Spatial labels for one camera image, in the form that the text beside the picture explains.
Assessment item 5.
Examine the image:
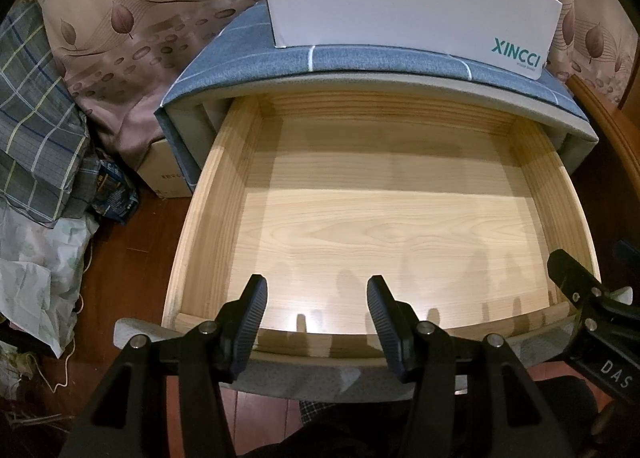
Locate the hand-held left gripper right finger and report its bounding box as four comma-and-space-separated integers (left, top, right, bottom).
366, 275, 571, 458

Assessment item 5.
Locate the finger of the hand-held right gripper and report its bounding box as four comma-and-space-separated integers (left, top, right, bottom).
616, 240, 640, 289
547, 249, 621, 339

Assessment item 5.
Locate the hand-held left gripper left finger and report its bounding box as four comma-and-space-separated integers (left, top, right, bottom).
60, 274, 268, 458

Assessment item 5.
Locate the grey-fronted wooden drawer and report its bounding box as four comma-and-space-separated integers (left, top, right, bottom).
114, 90, 603, 401

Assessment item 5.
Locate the checked slipper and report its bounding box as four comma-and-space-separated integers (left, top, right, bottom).
299, 399, 337, 425

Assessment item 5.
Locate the curved orange wooden furniture panel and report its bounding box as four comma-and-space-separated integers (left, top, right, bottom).
565, 72, 640, 249

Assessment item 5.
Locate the grey fabric nightstand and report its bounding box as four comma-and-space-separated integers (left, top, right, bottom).
165, 72, 599, 173

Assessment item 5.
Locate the small cardboard box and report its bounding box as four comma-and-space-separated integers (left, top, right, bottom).
136, 138, 196, 199

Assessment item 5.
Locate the dark blue printed bag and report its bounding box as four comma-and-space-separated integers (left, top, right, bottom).
90, 150, 141, 226

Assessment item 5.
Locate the white plastic bag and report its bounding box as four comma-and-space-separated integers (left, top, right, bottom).
0, 210, 98, 359

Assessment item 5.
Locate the blue checked cloth cover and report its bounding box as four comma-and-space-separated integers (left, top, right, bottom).
155, 2, 588, 193

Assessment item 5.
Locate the leaf pattern beige bedspread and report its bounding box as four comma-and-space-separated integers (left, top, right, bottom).
20, 0, 636, 173

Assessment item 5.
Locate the grey plaid cloth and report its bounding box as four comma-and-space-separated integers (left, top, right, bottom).
0, 0, 101, 226

